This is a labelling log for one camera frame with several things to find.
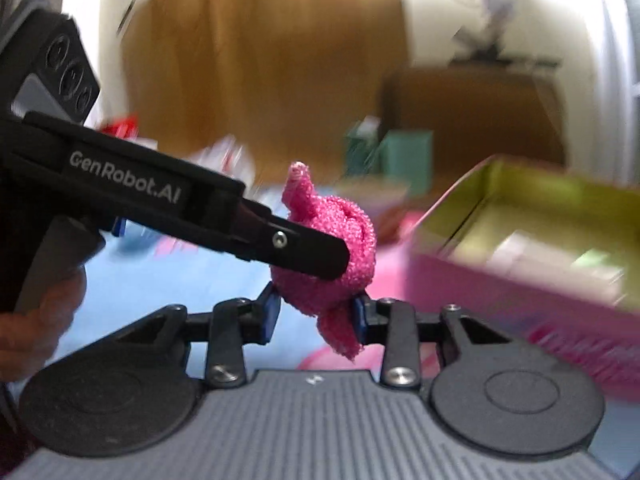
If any pink tin box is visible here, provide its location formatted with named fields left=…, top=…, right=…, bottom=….
left=404, top=155, right=640, bottom=402

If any green drink carton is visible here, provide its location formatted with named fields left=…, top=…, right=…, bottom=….
left=344, top=117, right=387, bottom=177

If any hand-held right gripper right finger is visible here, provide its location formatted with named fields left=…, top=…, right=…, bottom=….
left=352, top=295, right=510, bottom=390

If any green plastic cup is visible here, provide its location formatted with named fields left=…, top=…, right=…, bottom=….
left=377, top=130, right=434, bottom=196

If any pink fuzzy cloth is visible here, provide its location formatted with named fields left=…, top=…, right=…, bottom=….
left=269, top=161, right=377, bottom=361

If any person's left hand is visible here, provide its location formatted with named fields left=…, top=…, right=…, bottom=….
left=0, top=266, right=88, bottom=384

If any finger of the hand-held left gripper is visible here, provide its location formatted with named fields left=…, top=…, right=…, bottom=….
left=243, top=198, right=351, bottom=281

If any red box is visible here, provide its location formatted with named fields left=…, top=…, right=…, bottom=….
left=99, top=114, right=142, bottom=140

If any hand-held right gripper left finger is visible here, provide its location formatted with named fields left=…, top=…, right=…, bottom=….
left=101, top=285, right=283, bottom=390

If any wooden headboard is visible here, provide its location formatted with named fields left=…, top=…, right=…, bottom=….
left=120, top=0, right=417, bottom=183

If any white window frame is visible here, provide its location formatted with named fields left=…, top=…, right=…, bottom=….
left=594, top=0, right=640, bottom=188

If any printed blue blanket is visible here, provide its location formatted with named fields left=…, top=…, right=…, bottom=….
left=0, top=180, right=640, bottom=480

